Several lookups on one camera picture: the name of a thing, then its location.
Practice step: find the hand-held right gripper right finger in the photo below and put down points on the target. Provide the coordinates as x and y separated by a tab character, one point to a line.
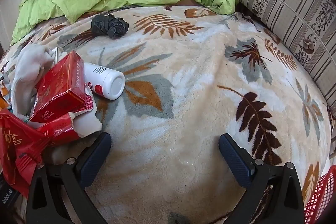
236	161

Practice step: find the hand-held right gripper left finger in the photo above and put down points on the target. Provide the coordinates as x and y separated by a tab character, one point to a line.
95	161

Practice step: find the red plastic basket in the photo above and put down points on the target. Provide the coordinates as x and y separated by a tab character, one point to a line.
320	195

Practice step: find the white cloth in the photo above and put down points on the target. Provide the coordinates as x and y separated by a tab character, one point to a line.
26	66

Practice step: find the black plastic bag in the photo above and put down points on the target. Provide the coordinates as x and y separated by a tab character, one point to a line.
110	26

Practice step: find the torn red carton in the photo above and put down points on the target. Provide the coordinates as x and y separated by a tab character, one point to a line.
60	130

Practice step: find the red plastic bag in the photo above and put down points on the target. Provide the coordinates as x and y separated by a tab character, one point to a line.
18	145

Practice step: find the leaf-printed fleece blanket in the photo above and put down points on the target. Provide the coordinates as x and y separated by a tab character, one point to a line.
183	108

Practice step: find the red cigarette box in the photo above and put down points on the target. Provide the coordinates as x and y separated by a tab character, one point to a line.
60	87

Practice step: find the white plastic bottle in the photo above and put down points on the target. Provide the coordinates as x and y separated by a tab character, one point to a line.
107	79

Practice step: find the striped floral cushion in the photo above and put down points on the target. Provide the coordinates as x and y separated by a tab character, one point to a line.
288	3

